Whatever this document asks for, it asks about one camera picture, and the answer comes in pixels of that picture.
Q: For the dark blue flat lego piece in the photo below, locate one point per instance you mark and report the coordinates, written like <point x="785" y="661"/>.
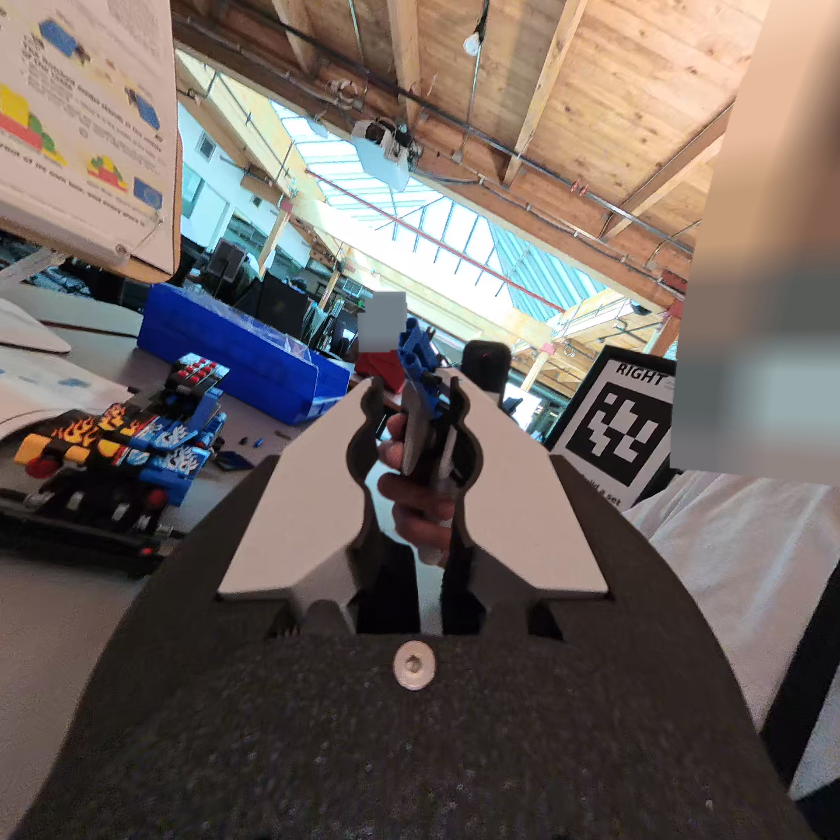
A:
<point x="233" y="460"/>

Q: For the blue lego assembly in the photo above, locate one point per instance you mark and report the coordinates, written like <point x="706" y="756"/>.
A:
<point x="415" y="351"/>

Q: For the white monitor stand base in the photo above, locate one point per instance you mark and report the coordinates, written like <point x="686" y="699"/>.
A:
<point x="26" y="331"/>

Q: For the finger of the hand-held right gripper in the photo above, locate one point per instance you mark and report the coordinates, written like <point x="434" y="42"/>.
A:
<point x="448" y="460"/>
<point x="413" y="433"/>

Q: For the clear plastic bag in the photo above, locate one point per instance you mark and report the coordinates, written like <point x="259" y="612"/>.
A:
<point x="256" y="321"/>

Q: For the ceiling light bulb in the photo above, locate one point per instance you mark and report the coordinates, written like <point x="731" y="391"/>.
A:
<point x="471" y="43"/>

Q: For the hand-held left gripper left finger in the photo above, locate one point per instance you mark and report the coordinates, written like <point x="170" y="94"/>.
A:
<point x="289" y="525"/>

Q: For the lego instruction board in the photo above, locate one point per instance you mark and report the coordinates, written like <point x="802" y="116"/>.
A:
<point x="85" y="164"/>

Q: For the framed marker sign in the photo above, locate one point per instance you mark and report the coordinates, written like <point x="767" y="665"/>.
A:
<point x="617" y="426"/>

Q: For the person's right hand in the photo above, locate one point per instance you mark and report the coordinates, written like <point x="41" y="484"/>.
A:
<point x="410" y="502"/>

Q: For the blue plastic bin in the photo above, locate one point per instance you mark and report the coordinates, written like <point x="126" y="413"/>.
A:
<point x="262" y="374"/>

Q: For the black office monitor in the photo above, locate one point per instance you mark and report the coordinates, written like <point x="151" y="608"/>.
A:
<point x="282" y="298"/>

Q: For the flame decorated lego truck model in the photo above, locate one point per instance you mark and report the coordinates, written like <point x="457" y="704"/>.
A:
<point x="151" y="446"/>

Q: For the white ceiling device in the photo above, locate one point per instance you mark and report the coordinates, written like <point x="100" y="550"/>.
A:
<point x="384" y="157"/>

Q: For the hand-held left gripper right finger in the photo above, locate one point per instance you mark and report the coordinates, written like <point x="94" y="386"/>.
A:
<point x="525" y="525"/>

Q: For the person's white shirt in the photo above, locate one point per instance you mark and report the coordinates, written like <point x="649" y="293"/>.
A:
<point x="722" y="558"/>

